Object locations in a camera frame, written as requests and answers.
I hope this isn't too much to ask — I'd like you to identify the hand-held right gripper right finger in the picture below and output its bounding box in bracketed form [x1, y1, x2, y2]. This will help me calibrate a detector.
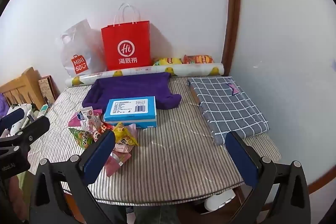
[224, 131, 311, 224]

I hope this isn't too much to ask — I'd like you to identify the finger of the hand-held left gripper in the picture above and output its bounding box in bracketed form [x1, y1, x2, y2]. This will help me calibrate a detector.
[0, 108, 30, 135]
[0, 116, 51, 153]

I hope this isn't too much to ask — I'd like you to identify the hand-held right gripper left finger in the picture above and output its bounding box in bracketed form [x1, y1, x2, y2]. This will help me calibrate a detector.
[30, 130, 126, 224]

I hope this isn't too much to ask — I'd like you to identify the pile of mixed snack packets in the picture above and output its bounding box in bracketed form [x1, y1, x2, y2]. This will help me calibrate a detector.
[68, 106, 139, 177]

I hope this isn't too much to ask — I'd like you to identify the purple cloth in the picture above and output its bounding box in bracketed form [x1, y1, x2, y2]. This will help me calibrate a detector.
[82, 72, 181, 110]

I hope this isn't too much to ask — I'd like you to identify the white plush toy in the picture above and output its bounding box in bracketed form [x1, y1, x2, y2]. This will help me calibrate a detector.
[5, 103, 40, 135]

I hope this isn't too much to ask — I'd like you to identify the wooden headboard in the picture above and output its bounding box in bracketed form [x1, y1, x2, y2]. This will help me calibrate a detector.
[0, 67, 46, 111]

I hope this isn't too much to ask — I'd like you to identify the brown patterned box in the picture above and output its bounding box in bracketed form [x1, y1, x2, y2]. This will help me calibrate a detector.
[38, 75, 59, 106]

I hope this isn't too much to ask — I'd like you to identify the white plastic object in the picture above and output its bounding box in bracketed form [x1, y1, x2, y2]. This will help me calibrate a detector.
[203, 189, 237, 211]

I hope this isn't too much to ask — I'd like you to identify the blue tissue box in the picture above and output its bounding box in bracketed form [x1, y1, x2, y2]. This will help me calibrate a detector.
[103, 96, 158, 128]

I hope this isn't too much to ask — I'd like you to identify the grey plaid folded cloth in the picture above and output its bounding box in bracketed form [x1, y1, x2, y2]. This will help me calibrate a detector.
[187, 76, 270, 146]

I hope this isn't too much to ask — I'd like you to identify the striped quilted pad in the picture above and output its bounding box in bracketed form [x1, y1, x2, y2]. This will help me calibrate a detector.
[26, 76, 281, 206]

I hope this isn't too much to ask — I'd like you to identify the white plastic shopping bag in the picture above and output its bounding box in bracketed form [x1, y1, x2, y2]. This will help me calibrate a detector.
[55, 19, 107, 78]

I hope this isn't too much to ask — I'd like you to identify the fruit print paper roll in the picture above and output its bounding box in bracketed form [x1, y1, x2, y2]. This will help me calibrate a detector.
[65, 63, 224, 88]

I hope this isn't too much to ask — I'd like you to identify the orange chips bag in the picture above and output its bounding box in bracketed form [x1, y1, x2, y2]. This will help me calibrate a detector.
[182, 54, 214, 65]

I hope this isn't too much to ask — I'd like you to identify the yellow chips bag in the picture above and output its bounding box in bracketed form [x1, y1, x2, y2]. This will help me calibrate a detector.
[153, 57, 183, 66]

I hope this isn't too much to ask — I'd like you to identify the red paper shopping bag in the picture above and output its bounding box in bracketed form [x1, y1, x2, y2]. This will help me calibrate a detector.
[101, 2, 153, 70]

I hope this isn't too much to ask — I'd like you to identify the brown wooden door frame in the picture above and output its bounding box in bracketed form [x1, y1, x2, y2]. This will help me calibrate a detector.
[220, 0, 242, 76]

